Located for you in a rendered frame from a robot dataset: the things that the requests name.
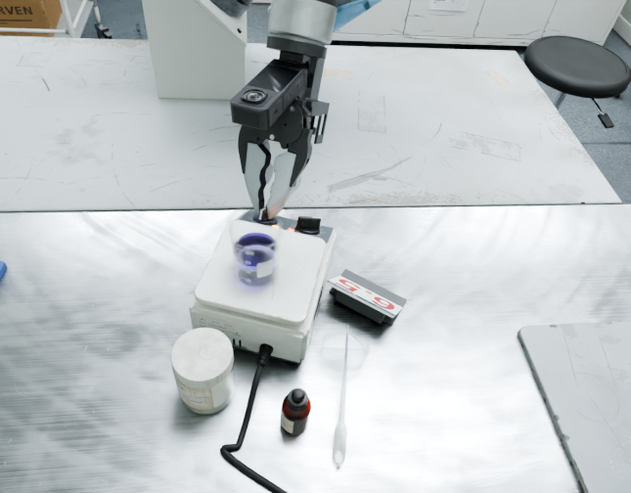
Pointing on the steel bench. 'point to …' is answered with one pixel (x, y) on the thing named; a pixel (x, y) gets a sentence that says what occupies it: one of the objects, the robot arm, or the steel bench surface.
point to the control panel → (302, 233)
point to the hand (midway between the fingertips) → (263, 208)
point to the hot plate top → (212, 283)
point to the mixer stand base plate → (594, 397)
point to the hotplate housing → (251, 342)
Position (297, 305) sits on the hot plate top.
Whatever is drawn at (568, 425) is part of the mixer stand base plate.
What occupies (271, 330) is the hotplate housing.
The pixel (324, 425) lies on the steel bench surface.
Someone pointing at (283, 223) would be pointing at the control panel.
